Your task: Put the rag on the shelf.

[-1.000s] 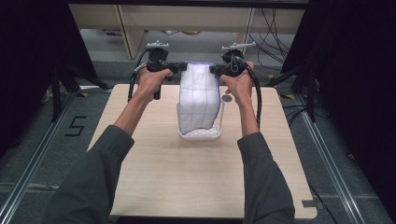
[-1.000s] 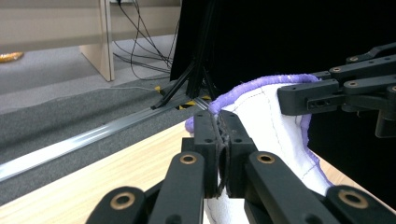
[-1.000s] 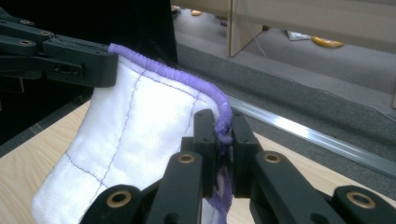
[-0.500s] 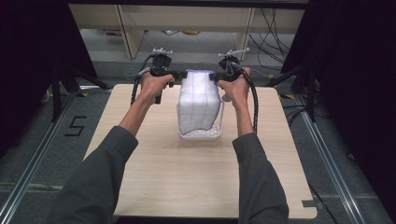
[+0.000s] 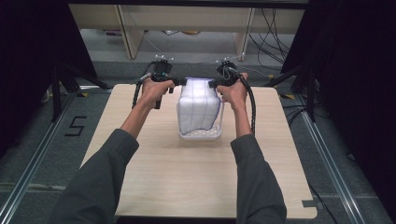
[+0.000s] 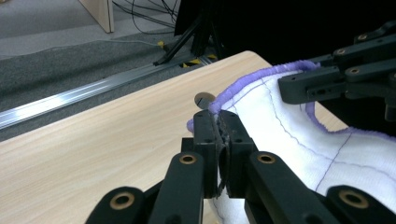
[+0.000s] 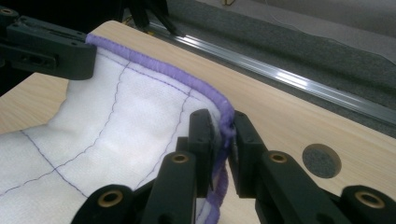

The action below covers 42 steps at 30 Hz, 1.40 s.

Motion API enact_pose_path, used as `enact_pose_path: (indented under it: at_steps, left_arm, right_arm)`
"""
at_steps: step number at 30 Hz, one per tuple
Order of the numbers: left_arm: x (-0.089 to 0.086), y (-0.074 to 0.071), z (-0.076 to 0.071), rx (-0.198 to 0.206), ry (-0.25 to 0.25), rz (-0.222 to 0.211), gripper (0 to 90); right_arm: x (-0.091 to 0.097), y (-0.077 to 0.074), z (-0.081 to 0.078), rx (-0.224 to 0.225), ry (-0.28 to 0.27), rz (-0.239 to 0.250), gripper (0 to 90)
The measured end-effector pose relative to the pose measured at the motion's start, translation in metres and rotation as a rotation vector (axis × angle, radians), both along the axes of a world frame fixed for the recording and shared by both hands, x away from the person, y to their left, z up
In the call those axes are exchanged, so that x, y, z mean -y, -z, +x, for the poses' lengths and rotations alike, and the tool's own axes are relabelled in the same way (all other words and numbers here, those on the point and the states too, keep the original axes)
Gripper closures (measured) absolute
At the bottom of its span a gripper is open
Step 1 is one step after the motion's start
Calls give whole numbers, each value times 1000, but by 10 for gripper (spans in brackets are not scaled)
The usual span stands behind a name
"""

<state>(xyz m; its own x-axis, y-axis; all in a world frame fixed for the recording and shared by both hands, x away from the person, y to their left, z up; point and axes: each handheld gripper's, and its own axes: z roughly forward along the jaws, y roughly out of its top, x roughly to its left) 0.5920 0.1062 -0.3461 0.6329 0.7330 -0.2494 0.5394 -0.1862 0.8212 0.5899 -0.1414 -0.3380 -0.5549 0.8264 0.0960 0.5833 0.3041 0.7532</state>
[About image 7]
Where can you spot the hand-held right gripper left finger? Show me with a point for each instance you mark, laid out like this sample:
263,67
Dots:
200,149

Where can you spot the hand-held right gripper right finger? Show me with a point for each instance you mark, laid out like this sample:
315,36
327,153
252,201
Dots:
247,149

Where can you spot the white cloth with purple hem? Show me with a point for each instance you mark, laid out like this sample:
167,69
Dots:
102,130

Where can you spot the black stand legs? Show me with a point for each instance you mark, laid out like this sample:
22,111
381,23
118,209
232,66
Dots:
149,14

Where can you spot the aluminium rail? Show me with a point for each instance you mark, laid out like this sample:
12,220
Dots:
280,77

